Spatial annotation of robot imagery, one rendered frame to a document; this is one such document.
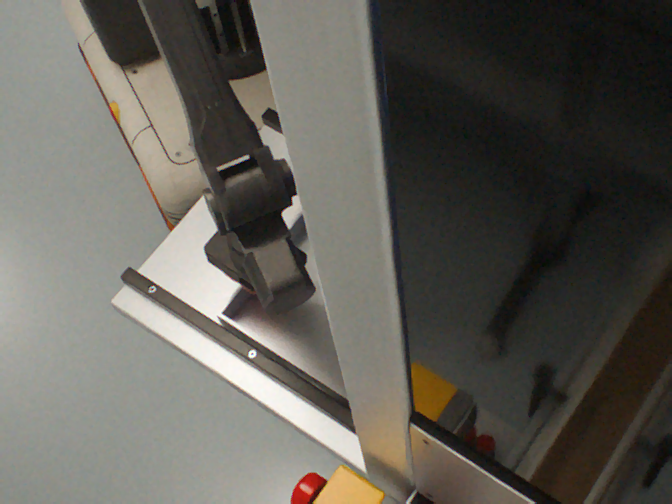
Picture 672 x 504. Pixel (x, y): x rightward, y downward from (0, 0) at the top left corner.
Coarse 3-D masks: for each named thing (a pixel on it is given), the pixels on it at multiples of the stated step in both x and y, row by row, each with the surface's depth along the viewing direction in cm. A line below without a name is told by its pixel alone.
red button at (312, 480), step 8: (312, 472) 101; (304, 480) 99; (312, 480) 100; (320, 480) 100; (296, 488) 99; (304, 488) 99; (312, 488) 99; (320, 488) 100; (296, 496) 99; (304, 496) 99; (312, 496) 99
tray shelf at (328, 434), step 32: (288, 160) 134; (192, 224) 131; (288, 224) 129; (160, 256) 129; (192, 256) 128; (128, 288) 127; (192, 288) 126; (224, 288) 126; (160, 320) 124; (192, 352) 122; (224, 352) 122; (256, 384) 119; (288, 416) 117; (320, 416) 117; (352, 448) 114
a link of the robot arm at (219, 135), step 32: (160, 0) 93; (192, 0) 94; (160, 32) 94; (192, 32) 95; (192, 64) 95; (192, 96) 96; (224, 96) 96; (192, 128) 96; (224, 128) 96; (256, 128) 98; (224, 160) 97; (256, 160) 99; (224, 192) 97; (256, 192) 98
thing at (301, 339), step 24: (312, 264) 126; (240, 288) 121; (240, 312) 124; (264, 312) 123; (288, 312) 123; (312, 312) 123; (240, 336) 121; (264, 336) 122; (288, 336) 121; (312, 336) 121; (288, 360) 116; (312, 360) 120; (336, 360) 119; (336, 384) 118
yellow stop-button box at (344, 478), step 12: (336, 468) 98; (348, 468) 98; (336, 480) 97; (348, 480) 97; (360, 480) 97; (324, 492) 97; (336, 492) 97; (348, 492) 97; (360, 492) 97; (372, 492) 97
